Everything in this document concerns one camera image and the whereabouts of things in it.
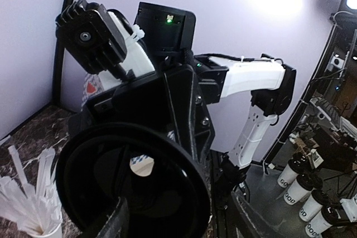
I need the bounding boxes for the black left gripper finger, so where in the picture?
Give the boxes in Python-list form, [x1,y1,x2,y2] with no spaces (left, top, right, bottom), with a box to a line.
[96,198,129,238]

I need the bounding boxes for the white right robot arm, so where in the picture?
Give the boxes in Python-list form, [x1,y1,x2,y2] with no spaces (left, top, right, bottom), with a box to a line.
[83,9,296,169]

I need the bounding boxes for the white lidded cup on floor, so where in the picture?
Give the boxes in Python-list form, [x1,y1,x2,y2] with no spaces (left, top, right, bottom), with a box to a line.
[277,158,306,190]

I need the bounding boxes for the black coffee cup lid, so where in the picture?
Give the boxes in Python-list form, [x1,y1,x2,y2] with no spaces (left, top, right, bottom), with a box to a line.
[56,123,210,237]

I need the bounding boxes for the white cup holding straws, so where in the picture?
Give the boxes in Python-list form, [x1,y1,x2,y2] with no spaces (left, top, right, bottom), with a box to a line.
[29,223,62,238]

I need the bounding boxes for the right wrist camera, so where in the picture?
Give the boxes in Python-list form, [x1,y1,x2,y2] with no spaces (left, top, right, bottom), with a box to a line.
[134,2,196,57]

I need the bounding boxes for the bundle of wrapped straws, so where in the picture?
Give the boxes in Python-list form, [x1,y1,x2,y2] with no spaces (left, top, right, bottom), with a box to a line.
[1,145,63,236]

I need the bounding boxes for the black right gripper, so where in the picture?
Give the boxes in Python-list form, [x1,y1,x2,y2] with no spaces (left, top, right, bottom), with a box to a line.
[68,65,216,162]

